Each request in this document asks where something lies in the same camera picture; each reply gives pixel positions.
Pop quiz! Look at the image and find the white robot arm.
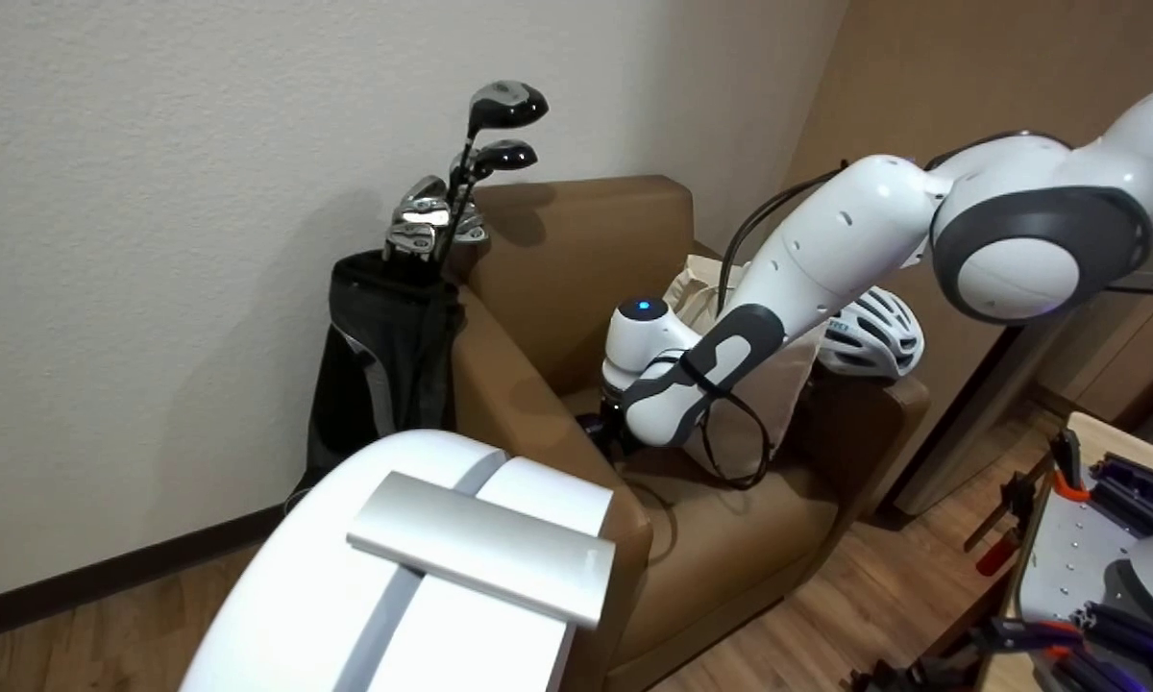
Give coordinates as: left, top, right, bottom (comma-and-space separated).
605, 91, 1153, 447

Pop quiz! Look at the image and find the cream canvas tote bag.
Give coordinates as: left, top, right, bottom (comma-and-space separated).
664, 254, 725, 331

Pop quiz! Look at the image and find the black golf bag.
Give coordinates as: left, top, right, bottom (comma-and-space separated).
297, 250, 466, 492

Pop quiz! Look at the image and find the black fairway wood club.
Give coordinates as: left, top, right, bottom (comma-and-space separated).
456, 138, 538, 183

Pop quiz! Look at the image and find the brown sofa armchair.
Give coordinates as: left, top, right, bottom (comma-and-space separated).
452, 175, 929, 692

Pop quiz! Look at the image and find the black golf driver club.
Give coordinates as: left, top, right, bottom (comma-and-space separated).
448, 81, 550, 206

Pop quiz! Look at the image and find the white bicycle helmet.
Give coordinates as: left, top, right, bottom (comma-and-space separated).
819, 284, 926, 382

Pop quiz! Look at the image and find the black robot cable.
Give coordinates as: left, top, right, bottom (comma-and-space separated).
593, 150, 862, 492

